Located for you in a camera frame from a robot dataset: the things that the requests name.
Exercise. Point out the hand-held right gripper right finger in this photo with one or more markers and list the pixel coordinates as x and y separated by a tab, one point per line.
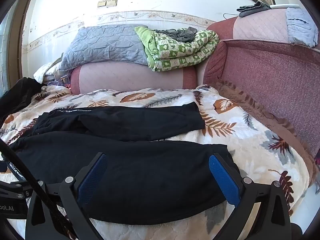
225	177

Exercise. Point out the leaf-print fleece blanket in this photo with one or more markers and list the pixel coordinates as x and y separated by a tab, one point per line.
250	140

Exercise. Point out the purple plastic bag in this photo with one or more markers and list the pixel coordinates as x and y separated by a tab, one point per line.
58	81

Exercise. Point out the dark flat object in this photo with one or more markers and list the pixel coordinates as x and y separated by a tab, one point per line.
250	13

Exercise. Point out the pink and maroon sofa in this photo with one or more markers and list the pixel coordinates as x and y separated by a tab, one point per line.
270	75

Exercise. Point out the gold wall switch plate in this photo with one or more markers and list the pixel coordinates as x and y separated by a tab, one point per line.
101	3
112	2

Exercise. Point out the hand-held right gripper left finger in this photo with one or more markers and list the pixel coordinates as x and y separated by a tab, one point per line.
92	175

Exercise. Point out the wooden door frame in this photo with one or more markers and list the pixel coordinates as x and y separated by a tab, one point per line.
18	30

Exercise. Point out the white plastic bar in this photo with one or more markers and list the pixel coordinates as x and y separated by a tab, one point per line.
285	6

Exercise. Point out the grey quilted blanket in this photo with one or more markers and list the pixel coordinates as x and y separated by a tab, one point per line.
105	45

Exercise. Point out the black pants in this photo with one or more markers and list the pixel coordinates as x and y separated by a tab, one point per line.
137	167

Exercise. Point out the white crumpled cloth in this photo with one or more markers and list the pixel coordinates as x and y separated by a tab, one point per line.
46	71

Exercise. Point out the green patterned quilt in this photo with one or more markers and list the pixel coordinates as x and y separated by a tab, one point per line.
175	52

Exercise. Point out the dark grey cloth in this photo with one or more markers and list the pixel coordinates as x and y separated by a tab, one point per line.
180	35

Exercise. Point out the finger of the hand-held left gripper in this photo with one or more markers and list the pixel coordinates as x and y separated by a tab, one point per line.
25	190

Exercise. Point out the black jacket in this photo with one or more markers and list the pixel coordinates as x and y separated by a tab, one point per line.
20	95

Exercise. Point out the patterned glass pane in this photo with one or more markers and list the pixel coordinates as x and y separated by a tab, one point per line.
3	55

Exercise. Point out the black gloves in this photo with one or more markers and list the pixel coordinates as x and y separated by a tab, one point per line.
252	6

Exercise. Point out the grey-blue cloth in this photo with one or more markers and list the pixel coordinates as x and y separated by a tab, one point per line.
300	27

